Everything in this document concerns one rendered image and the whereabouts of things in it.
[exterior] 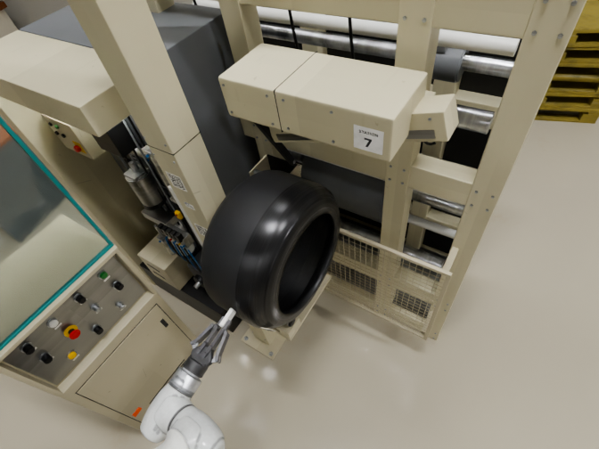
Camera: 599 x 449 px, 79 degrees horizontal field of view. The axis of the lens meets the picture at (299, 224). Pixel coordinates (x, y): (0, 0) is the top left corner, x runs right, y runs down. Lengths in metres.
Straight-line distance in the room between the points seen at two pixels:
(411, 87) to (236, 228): 0.67
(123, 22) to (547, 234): 2.97
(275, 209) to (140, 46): 0.58
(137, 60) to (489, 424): 2.37
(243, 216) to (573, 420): 2.13
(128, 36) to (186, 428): 1.05
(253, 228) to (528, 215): 2.56
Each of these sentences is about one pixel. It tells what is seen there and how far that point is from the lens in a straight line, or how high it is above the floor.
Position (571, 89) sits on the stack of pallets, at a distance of 4.27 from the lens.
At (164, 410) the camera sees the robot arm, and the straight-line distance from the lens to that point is 1.28.
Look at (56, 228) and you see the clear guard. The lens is 1.50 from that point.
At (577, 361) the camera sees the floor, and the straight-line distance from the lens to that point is 2.82.
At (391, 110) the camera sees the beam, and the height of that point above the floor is 1.78.
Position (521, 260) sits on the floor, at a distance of 3.06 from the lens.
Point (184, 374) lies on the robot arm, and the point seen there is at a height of 1.22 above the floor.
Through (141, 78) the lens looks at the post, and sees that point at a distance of 1.13.
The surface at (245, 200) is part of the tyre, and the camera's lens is 1.24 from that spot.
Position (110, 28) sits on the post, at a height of 2.04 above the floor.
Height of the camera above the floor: 2.36
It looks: 50 degrees down
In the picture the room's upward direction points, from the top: 11 degrees counter-clockwise
